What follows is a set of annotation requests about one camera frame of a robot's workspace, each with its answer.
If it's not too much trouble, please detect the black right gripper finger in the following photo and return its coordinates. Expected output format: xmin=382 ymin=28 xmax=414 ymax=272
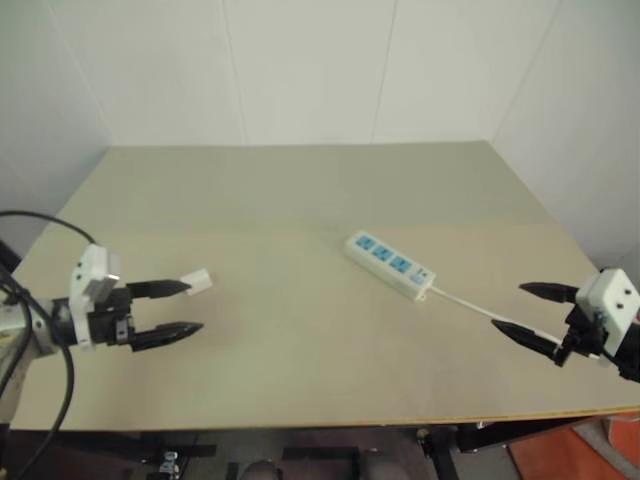
xmin=490 ymin=319 xmax=570 ymax=369
xmin=518 ymin=281 xmax=582 ymax=306

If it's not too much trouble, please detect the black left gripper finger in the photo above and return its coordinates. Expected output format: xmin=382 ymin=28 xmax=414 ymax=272
xmin=130 ymin=321 xmax=206 ymax=354
xmin=126 ymin=279 xmax=190 ymax=300

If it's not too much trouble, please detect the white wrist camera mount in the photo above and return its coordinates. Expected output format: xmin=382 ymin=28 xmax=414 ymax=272
xmin=573 ymin=267 xmax=640 ymax=369
xmin=68 ymin=243 xmax=124 ymax=354

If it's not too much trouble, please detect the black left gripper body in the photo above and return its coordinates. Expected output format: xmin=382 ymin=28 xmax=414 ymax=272
xmin=85 ymin=285 xmax=137 ymax=353

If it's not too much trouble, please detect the small white plug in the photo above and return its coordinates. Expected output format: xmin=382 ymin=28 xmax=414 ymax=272
xmin=180 ymin=268 xmax=214 ymax=296

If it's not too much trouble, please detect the dark rounded shape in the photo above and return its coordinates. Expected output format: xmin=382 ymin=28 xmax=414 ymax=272
xmin=239 ymin=459 xmax=282 ymax=480

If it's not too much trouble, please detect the white power cord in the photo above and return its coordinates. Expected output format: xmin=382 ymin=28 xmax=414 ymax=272
xmin=428 ymin=285 xmax=601 ymax=362

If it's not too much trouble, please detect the white power strip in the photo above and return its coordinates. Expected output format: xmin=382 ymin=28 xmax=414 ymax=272
xmin=343 ymin=229 xmax=437 ymax=303

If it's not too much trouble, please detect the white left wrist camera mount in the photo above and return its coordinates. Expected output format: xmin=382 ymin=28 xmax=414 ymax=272
xmin=68 ymin=243 xmax=124 ymax=354

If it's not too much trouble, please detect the black table frame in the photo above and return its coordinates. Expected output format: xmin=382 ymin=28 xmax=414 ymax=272
xmin=127 ymin=408 xmax=640 ymax=480

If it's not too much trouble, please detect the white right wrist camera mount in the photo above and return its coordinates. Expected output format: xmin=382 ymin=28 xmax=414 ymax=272
xmin=573 ymin=267 xmax=640 ymax=369

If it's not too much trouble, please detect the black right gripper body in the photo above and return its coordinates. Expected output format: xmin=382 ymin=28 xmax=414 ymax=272
xmin=560 ymin=299 xmax=610 ymax=360

